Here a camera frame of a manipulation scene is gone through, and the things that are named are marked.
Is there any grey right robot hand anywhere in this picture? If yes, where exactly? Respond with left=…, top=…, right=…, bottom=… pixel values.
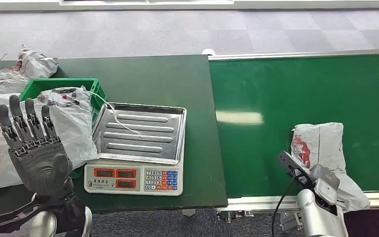
left=277, top=150, right=341, bottom=191

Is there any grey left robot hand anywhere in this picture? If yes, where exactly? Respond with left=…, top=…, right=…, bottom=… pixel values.
left=0, top=95, right=75, bottom=198

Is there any grey package with red print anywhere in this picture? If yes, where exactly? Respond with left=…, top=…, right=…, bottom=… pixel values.
left=291, top=122, right=371, bottom=213

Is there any large grey labelled package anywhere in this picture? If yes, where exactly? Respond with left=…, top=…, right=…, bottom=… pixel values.
left=0, top=86, right=99, bottom=196

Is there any green conveyor belt machine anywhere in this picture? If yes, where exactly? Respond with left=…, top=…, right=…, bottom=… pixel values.
left=208, top=49, right=379, bottom=213

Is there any crumpled grey plastic package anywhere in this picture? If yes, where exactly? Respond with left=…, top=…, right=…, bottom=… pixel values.
left=0, top=45, right=59, bottom=94

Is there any green plastic crate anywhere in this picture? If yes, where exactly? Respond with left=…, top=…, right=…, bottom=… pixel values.
left=19, top=77, right=107, bottom=179

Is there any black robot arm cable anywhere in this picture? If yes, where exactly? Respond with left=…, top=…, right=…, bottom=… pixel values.
left=271, top=170, right=297, bottom=237

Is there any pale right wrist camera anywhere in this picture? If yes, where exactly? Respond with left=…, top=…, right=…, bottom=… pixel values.
left=313, top=179, right=339, bottom=205

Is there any metal conveyor bracket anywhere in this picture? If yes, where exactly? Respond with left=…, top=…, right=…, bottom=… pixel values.
left=215, top=209, right=254, bottom=225

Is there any thin white cable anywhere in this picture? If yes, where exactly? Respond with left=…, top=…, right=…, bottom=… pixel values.
left=88, top=91, right=144, bottom=137

